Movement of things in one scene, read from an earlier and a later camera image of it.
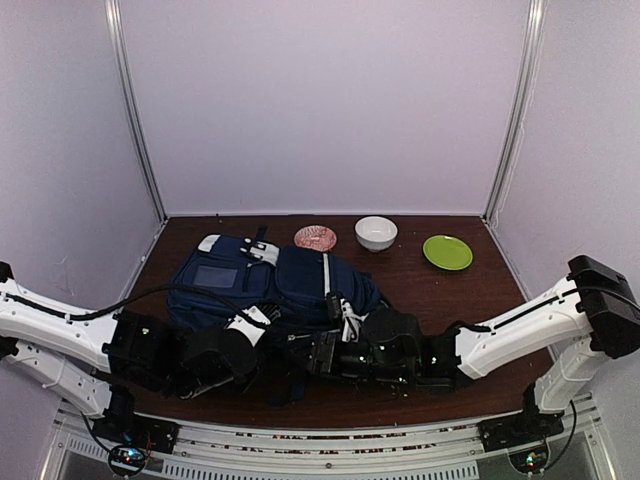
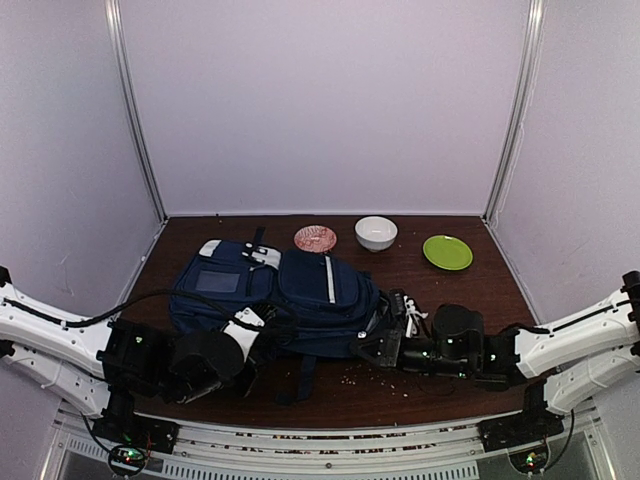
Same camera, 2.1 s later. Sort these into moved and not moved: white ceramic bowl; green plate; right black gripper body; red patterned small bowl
Moved: right black gripper body
Not moved: green plate; white ceramic bowl; red patterned small bowl
